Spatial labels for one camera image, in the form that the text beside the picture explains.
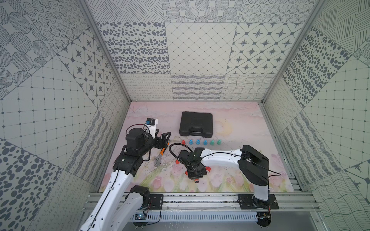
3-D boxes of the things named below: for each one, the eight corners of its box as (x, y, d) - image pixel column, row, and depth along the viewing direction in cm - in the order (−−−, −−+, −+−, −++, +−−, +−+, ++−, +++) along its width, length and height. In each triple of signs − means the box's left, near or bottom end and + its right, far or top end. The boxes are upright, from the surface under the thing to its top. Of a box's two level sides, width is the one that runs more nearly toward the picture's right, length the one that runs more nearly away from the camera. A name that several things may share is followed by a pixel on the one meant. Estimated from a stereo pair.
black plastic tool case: (179, 137, 101) (179, 132, 97) (180, 116, 114) (180, 111, 109) (212, 137, 102) (214, 132, 97) (210, 116, 114) (211, 111, 109)
